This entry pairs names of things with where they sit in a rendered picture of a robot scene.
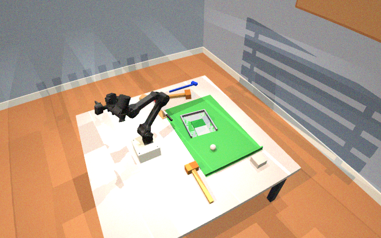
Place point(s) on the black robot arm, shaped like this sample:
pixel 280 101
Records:
pixel 132 110

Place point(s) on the green putting mat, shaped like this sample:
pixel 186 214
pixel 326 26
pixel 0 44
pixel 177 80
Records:
pixel 230 139

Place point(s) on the blue golf putter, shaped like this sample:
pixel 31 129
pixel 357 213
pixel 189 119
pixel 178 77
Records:
pixel 192 83

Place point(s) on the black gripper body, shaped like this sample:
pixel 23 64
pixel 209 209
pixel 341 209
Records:
pixel 98 108

